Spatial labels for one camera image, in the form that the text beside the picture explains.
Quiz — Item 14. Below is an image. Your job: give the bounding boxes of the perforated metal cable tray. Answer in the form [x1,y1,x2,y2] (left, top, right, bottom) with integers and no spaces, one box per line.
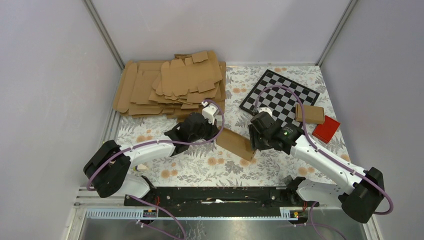
[85,205,301,221]

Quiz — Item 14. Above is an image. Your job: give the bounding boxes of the floral table mat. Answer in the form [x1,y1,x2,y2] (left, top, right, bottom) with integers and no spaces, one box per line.
[114,66,351,187]

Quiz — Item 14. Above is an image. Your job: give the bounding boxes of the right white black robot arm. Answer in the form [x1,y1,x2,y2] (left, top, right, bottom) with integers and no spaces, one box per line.
[248,111,384,224]

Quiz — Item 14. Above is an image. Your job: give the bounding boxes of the stack of cardboard blanks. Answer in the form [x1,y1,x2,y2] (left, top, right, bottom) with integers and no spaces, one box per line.
[112,50,227,118]

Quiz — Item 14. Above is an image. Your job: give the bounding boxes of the folded small cardboard box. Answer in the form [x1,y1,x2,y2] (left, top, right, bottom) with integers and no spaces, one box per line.
[295,104,325,125]

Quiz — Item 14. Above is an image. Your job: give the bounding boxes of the brown cardboard box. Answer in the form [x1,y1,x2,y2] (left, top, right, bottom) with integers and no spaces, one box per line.
[216,128,256,162]

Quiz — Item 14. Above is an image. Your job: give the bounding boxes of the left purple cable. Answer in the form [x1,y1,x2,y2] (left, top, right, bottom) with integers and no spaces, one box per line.
[86,99,226,240]

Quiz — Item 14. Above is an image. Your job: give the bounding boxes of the red box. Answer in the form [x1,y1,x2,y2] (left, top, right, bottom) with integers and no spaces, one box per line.
[312,115,341,144]

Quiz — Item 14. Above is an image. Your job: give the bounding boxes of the black white checkerboard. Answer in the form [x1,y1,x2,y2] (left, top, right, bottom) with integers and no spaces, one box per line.
[239,69,320,127]

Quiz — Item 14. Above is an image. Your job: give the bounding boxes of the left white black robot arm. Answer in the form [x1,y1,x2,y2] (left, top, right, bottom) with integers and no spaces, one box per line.
[83,112,220,206]

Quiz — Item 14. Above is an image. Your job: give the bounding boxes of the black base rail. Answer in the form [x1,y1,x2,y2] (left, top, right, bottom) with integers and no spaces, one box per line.
[124,186,313,216]

